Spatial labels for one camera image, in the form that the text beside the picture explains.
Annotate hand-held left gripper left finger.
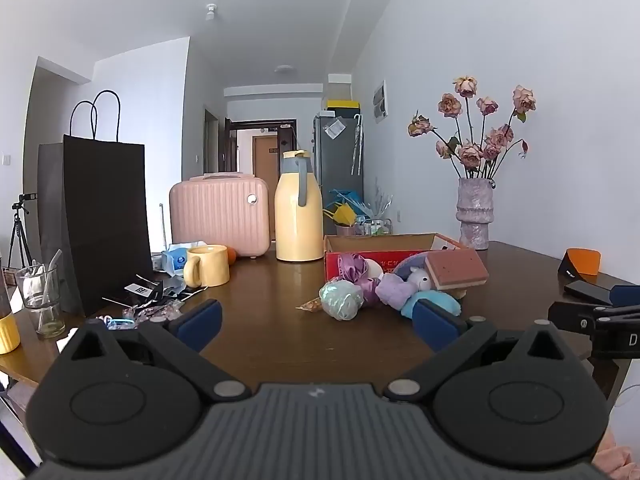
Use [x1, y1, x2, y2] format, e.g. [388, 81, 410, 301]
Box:
[59, 299, 252, 403]

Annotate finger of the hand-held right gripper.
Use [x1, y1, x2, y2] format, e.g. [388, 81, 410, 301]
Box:
[595, 285, 640, 319]
[547, 301, 608, 334]

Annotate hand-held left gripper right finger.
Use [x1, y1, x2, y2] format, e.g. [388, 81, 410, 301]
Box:
[382, 299, 583, 403]

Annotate blue plush toy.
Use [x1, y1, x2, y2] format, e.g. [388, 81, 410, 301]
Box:
[400, 291, 461, 320]

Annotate purple plush toy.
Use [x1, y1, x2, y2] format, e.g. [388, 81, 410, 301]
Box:
[375, 267, 433, 311]

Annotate brick-shaped brown sponge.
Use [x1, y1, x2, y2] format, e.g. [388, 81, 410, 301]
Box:
[424, 248, 490, 292]

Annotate mint green scrubber ball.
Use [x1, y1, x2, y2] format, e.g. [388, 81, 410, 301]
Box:
[319, 280, 365, 322]

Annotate red cardboard box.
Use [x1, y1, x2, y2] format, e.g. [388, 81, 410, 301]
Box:
[324, 232, 476, 301]

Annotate black phone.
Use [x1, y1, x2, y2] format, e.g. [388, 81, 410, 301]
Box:
[564, 280, 615, 307]

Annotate orange black stand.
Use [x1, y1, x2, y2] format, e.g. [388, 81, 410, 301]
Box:
[557, 247, 601, 281]

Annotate yellow mug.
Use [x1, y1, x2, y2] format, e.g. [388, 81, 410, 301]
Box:
[183, 245, 231, 288]

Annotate black white printed packets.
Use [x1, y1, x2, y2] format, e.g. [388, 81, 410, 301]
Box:
[102, 274, 208, 307]

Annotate blue white tissue packet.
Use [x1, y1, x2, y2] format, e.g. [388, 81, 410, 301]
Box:
[161, 243, 206, 277]

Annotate pink suitcase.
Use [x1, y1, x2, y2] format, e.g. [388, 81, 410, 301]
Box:
[169, 172, 272, 259]

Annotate purple ceramic vase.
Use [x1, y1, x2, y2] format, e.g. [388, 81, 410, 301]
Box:
[456, 177, 496, 251]

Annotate yellow thermos jug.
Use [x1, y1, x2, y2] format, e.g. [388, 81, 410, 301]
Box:
[274, 150, 325, 263]

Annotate blue yellow plastic bags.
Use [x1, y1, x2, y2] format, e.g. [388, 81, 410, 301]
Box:
[324, 188, 372, 227]

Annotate black paper bag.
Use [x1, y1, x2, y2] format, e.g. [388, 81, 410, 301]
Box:
[37, 90, 153, 317]

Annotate clear glass cup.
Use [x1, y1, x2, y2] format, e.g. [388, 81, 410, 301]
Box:
[15, 250, 66, 338]

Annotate brown door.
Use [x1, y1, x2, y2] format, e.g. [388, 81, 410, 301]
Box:
[252, 136, 279, 193]

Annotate dried pink rose bouquet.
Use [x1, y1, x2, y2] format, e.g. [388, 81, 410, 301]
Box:
[407, 76, 538, 181]

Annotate grey refrigerator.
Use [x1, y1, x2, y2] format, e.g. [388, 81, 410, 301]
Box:
[313, 113, 365, 208]

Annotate clear umbrella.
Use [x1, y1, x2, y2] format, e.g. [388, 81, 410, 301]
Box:
[352, 114, 364, 176]

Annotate black tripod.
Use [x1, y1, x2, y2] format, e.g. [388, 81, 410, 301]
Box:
[6, 194, 38, 281]

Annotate white electrical panel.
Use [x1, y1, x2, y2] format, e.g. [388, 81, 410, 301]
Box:
[373, 79, 388, 123]

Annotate white cable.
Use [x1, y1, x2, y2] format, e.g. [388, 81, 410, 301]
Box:
[92, 314, 135, 332]

